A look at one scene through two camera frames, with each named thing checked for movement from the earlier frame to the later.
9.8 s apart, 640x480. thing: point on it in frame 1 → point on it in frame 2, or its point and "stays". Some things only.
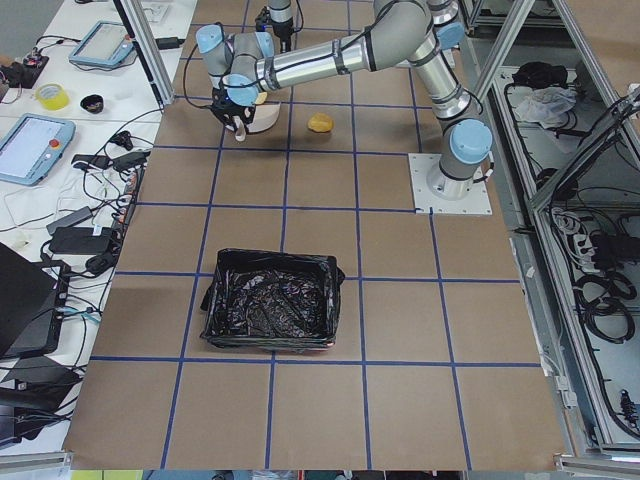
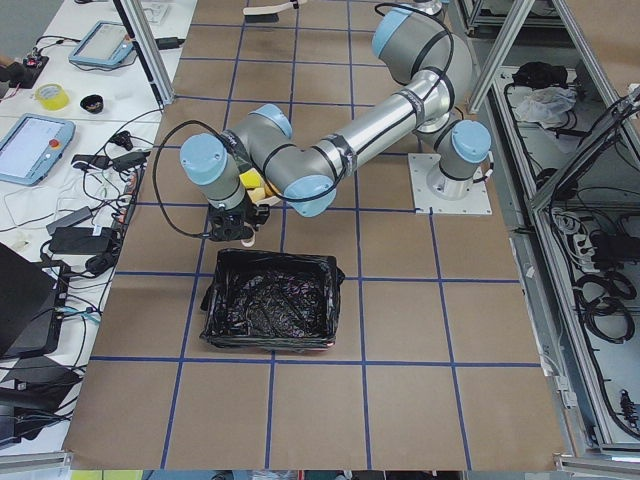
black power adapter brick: [80, 240] stays
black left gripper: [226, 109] → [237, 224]
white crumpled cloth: [546, 106] stays
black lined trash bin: [272, 300] stays
